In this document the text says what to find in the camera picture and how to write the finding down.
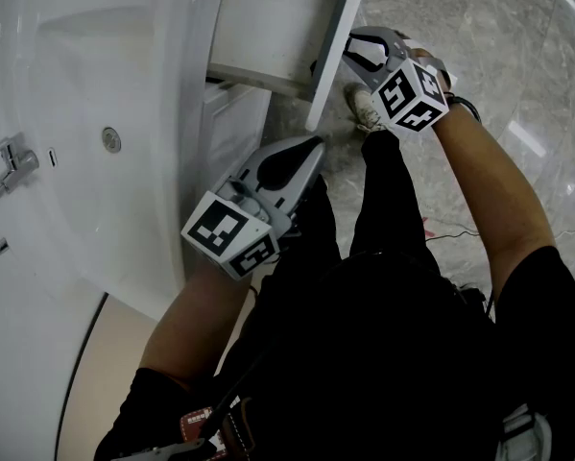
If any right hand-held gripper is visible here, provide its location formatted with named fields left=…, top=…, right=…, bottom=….
left=343, top=25, right=450, bottom=133

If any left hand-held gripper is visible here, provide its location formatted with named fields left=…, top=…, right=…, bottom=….
left=180, top=134, right=326, bottom=282

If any white drawer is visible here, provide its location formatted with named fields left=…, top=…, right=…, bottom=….
left=204, top=0, right=373, bottom=133

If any person's right forearm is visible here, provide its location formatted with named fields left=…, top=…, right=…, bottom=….
left=430, top=94, right=558, bottom=302

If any person's left forearm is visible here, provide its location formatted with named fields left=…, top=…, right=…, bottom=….
left=140, top=256, right=255, bottom=389

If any person's right hand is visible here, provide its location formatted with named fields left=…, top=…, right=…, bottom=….
left=406, top=46, right=455, bottom=98

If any person's white sneaker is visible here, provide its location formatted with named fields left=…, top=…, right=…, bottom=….
left=343, top=82, right=390, bottom=134

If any black wristband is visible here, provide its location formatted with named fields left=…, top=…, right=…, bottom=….
left=443, top=91, right=483, bottom=125

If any person's black clothed body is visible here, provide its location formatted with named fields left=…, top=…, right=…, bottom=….
left=93, top=130, right=575, bottom=461

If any white sink basin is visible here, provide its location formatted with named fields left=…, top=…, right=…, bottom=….
left=0, top=0, right=231, bottom=325

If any large beige board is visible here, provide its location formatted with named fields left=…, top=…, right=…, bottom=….
left=54, top=291, right=252, bottom=461

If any brown leather pouch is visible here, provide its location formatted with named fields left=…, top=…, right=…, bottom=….
left=179, top=396, right=258, bottom=461

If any chrome faucet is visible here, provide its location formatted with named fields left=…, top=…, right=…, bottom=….
left=0, top=131, right=41, bottom=261

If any thick black body cable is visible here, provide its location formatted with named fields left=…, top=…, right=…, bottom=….
left=198, top=338, right=281, bottom=449

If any grey metal strap clip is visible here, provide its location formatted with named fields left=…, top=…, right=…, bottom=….
left=108, top=437, right=207, bottom=461

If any grey shoulder strap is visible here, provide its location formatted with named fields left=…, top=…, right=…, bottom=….
left=499, top=402, right=556, bottom=461

